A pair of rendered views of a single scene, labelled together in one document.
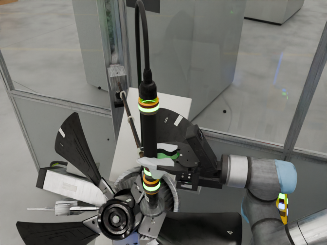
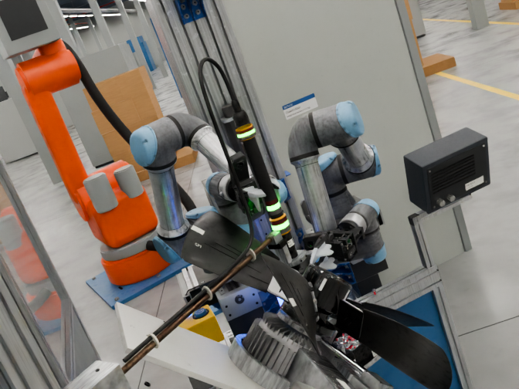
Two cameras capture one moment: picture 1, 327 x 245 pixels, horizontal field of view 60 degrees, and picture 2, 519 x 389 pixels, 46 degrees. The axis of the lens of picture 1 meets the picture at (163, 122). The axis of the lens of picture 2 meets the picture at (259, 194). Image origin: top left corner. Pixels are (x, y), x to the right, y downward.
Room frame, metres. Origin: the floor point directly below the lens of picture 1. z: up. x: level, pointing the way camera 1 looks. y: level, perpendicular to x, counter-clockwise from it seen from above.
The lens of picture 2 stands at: (1.28, 1.24, 1.88)
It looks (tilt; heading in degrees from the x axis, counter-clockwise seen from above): 16 degrees down; 238
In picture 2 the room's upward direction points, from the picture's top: 21 degrees counter-clockwise
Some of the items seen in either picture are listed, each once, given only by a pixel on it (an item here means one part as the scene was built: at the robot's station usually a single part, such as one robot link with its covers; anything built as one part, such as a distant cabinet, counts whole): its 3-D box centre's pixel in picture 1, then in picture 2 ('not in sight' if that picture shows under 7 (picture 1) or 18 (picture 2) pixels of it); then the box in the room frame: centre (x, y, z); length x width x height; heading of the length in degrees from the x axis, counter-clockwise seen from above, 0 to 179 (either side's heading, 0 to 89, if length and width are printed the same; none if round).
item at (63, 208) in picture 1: (64, 209); (376, 383); (0.62, 0.36, 1.08); 0.07 x 0.04 x 0.06; 81
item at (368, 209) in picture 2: not in sight; (362, 216); (0.11, -0.11, 1.17); 0.11 x 0.08 x 0.09; 18
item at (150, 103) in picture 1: (148, 104); (245, 132); (0.50, 0.03, 1.61); 0.04 x 0.04 x 0.03
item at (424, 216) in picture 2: not in sight; (439, 207); (-0.22, -0.10, 1.04); 0.24 x 0.03 x 0.03; 161
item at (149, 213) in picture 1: (151, 193); (285, 245); (0.51, 0.03, 1.31); 0.09 x 0.07 x 0.10; 16
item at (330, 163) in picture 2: not in sight; (327, 172); (-0.13, -0.51, 1.20); 0.13 x 0.12 x 0.14; 133
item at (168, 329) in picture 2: (130, 120); (206, 296); (0.79, 0.11, 1.35); 0.54 x 0.01 x 0.01; 16
